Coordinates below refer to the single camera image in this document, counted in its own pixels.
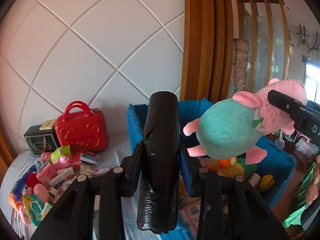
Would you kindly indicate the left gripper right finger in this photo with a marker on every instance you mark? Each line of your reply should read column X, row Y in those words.
column 230, row 208

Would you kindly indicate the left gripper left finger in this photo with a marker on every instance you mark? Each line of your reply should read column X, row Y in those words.
column 72, row 216

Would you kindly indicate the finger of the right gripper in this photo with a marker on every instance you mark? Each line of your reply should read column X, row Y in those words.
column 306, row 120

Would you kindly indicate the black garbage bag roll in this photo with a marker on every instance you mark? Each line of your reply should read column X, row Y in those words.
column 160, row 173

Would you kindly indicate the pink pig plush teal dress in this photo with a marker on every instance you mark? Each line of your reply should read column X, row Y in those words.
column 233, row 126

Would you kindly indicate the teal wet wipes pack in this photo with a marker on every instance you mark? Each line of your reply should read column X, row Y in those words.
column 35, row 209

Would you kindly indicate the orange blue feather plush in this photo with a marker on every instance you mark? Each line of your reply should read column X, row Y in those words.
column 28, row 180

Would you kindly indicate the dark green gift box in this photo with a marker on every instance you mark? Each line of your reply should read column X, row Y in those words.
column 40, row 141

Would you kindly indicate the red toy suitcase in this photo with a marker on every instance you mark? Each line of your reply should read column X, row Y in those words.
column 82, row 128

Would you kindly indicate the small gold box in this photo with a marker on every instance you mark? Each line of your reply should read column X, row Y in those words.
column 47, row 125

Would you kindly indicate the wooden headboard frame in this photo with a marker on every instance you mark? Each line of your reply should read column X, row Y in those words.
column 208, row 49

